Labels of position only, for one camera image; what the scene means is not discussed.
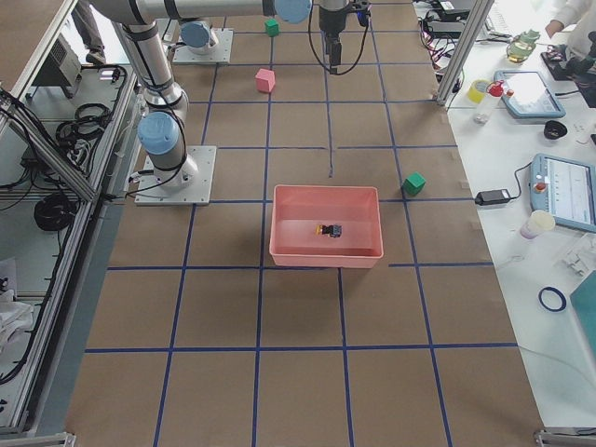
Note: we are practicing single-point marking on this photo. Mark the black power adapter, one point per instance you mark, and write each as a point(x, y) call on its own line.
point(492, 197)

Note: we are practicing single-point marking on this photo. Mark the aluminium frame post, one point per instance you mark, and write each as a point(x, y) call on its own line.
point(475, 20)

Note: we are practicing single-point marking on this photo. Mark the yellow push button switch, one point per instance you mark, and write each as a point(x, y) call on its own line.
point(331, 230)

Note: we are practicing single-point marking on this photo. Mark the teach pendant tablet far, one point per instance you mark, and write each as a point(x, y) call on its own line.
point(527, 96)

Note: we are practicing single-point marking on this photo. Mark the pink foam cube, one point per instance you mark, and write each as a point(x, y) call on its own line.
point(265, 80)

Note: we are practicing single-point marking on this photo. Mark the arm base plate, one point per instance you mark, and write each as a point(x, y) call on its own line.
point(200, 45)
point(191, 185)

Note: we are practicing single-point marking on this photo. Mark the white paper cup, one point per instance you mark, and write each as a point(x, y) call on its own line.
point(538, 223)

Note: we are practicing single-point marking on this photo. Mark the pink plastic bin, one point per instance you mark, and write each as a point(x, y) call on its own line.
point(298, 209)

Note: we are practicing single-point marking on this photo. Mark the teach pendant tablet near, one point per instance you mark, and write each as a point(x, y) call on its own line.
point(564, 188)

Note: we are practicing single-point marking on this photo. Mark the teach pendant tablet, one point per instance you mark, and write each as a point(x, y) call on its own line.
point(564, 188)
point(527, 96)

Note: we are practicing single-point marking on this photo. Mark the green foam cube near bin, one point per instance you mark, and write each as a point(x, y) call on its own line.
point(413, 184)

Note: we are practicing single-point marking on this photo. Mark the yellow tape roll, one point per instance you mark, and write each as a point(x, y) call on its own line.
point(477, 90)

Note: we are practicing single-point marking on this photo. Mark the clear spray bottle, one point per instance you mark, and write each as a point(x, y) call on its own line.
point(489, 102)

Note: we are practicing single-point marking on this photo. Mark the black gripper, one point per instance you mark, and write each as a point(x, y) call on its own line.
point(331, 20)

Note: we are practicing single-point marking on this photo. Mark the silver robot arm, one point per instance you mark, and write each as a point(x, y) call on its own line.
point(135, 25)

